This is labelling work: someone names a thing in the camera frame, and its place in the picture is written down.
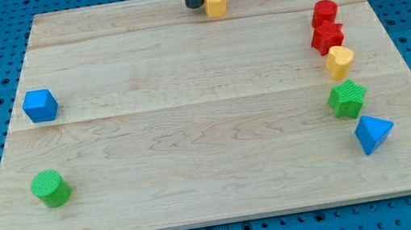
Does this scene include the yellow hexagon block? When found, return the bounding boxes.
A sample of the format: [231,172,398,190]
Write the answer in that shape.
[203,0,228,18]

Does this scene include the red cylinder block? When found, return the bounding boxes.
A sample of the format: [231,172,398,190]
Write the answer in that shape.
[311,0,338,28]

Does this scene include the red star block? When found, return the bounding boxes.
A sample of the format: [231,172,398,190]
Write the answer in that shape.
[311,20,344,56]

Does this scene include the light wooden board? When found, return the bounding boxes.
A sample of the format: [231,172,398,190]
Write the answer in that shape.
[0,0,411,230]

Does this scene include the yellow heart block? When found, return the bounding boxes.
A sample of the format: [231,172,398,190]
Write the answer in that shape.
[325,46,354,81]

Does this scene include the green star block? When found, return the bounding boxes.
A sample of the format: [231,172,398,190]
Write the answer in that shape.
[327,79,367,119]

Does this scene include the blue cube block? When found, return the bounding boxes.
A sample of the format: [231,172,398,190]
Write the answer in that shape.
[22,89,59,123]

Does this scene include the blue triangle block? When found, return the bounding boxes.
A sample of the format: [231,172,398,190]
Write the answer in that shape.
[354,115,394,155]

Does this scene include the green cylinder block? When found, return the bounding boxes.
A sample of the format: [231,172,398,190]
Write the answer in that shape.
[31,169,72,208]

